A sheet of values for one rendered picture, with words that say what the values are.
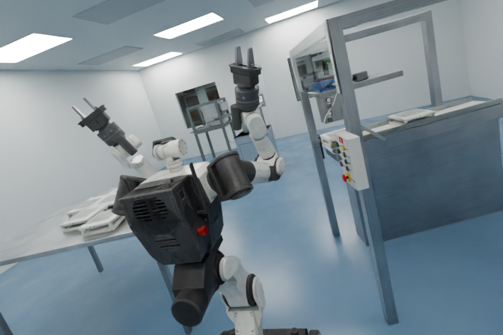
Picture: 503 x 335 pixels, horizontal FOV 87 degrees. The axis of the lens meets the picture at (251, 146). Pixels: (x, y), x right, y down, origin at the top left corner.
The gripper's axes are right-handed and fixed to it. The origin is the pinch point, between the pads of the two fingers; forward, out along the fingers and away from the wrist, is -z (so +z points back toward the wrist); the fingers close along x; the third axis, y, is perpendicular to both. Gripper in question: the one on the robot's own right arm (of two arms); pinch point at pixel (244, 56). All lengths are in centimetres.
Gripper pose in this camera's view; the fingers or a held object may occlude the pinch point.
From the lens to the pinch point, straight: 94.8
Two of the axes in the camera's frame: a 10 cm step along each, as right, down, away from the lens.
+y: 6.4, -4.6, 6.2
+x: -7.7, -3.1, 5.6
